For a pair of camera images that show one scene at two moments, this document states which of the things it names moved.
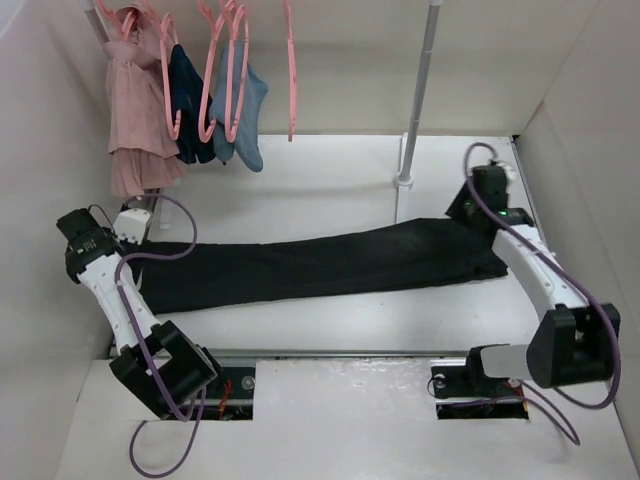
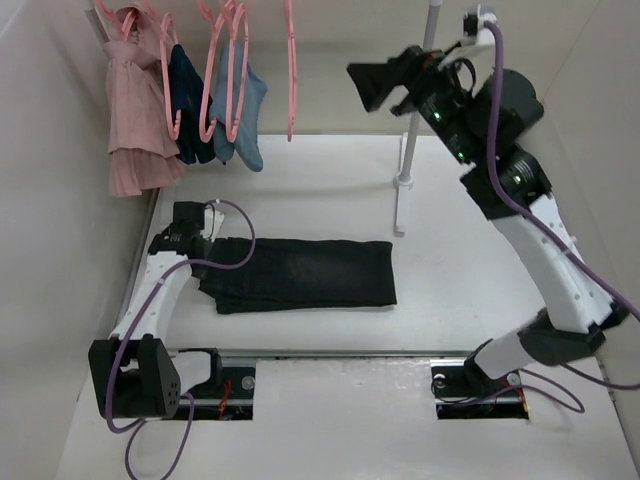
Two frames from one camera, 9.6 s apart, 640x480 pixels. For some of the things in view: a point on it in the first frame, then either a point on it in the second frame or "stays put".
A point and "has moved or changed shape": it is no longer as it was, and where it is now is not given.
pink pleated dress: (143, 151) stays put
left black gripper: (130, 244) → (208, 247)
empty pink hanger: (292, 72) stays put
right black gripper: (454, 211) → (417, 69)
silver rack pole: (405, 179) stays put
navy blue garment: (184, 86) stays put
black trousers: (213, 274) has moved or changed shape
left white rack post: (98, 25) stays put
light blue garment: (235, 106) stays put
